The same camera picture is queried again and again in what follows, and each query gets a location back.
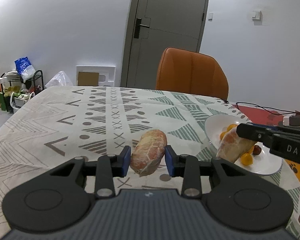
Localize white basket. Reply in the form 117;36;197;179
11;92;36;111

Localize large orange tangerine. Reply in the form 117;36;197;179
240;153;253;166

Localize clear plastic bag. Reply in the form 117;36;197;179
45;71;73;88

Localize bread roll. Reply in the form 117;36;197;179
130;129;168;176
216;127;257;164

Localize black door handle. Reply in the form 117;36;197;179
134;18;150;39

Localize red and orange printed mat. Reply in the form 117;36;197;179
230;103;300;185

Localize black cable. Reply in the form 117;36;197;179
236;102;300;117

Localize black metal rack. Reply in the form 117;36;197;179
0;70;44;93

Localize green shoes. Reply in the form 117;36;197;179
4;86;21;97

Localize brown cardboard sheet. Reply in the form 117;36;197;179
78;72;100;87

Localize green box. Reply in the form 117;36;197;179
0;92;8;111

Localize white foam packaging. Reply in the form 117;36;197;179
76;65;116;88

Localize orange leather chair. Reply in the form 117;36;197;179
155;47;229;101

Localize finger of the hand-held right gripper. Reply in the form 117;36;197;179
236;122;276;147

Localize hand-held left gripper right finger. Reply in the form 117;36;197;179
165;145;249;198

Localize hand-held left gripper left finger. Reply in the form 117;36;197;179
49;145;132;199

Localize grey door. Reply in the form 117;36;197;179
120;0;211;88

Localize white plate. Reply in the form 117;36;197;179
205;115;283;176

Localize blue plastic bag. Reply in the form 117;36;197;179
14;57;36;81

